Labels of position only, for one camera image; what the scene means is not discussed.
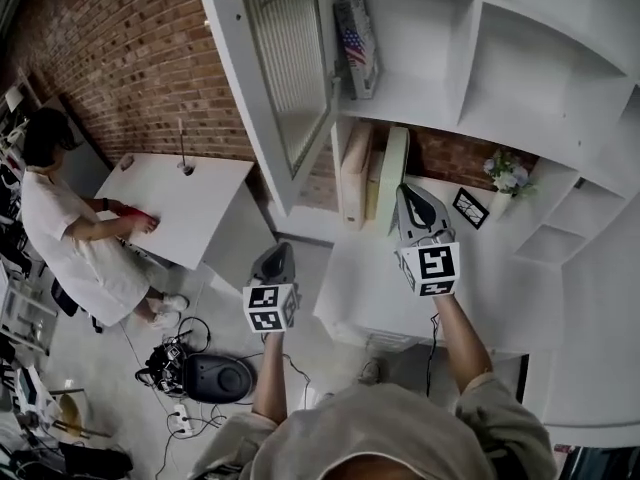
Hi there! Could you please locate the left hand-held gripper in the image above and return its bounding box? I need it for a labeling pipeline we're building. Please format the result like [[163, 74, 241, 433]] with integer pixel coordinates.
[[243, 241, 302, 334]]

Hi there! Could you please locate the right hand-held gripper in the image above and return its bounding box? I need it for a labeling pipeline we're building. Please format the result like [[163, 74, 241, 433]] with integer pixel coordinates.
[[394, 183, 461, 298]]

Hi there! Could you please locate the white cabinet door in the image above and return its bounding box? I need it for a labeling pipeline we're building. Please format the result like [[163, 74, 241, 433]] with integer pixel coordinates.
[[192, 0, 334, 219]]

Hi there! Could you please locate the person's right forearm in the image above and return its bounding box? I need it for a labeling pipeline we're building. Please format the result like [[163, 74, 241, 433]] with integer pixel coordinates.
[[430, 295, 494, 394]]

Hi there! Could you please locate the person's left forearm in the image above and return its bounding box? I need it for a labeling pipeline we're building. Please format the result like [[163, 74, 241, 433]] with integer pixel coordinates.
[[251, 331, 290, 425]]

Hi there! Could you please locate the short beige file box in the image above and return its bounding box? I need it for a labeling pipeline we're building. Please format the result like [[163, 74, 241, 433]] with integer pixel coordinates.
[[364, 150, 386, 222]]

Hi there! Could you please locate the white flower vase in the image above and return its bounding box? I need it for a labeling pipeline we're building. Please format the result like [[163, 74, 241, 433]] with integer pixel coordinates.
[[488, 190, 514, 222]]

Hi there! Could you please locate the white side table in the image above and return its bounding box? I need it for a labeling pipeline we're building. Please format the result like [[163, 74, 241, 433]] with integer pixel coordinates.
[[94, 152, 279, 272]]

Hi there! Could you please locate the black oval case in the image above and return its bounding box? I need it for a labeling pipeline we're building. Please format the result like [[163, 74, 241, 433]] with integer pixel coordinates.
[[182, 352, 256, 404]]

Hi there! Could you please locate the dark reed diffuser jar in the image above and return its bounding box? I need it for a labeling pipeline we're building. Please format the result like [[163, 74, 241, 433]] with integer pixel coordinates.
[[175, 117, 196, 177]]

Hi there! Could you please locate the person's right shoe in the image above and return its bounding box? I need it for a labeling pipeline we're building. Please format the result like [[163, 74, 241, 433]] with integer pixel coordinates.
[[358, 358, 385, 387]]

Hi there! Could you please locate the white power strip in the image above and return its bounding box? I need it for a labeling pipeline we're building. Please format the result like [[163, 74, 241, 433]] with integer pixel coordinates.
[[169, 403, 195, 437]]

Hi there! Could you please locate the white shelf unit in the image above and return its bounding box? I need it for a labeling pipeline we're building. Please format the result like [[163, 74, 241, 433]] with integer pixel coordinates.
[[192, 0, 640, 269]]

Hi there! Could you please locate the flag print box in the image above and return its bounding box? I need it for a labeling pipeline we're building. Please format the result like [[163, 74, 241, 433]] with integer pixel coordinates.
[[332, 0, 381, 102]]

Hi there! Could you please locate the person's beige shirt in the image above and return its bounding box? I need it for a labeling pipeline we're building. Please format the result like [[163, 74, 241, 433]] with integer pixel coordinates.
[[189, 372, 559, 480]]

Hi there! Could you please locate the grey panel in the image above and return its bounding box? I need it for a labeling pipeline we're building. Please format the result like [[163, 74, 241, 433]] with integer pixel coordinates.
[[42, 95, 114, 189]]

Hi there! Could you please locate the yellow stool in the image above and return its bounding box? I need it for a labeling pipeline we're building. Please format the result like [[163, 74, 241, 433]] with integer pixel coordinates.
[[49, 387, 114, 442]]

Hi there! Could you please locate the white metal rack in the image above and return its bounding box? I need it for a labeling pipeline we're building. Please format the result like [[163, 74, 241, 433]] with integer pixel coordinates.
[[0, 262, 59, 354]]

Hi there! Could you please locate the dark framed window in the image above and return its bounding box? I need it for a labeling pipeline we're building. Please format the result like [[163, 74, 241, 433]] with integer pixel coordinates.
[[549, 442, 640, 480]]

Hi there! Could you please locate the black picture frame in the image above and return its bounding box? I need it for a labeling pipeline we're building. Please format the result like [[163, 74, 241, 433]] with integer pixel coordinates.
[[452, 186, 490, 231]]

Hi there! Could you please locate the black cable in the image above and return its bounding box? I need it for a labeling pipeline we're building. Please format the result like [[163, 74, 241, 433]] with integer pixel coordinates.
[[424, 312, 441, 398], [282, 352, 312, 409]]

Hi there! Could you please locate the black device with cables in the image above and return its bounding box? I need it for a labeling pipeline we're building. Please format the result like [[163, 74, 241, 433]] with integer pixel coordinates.
[[134, 317, 211, 397]]

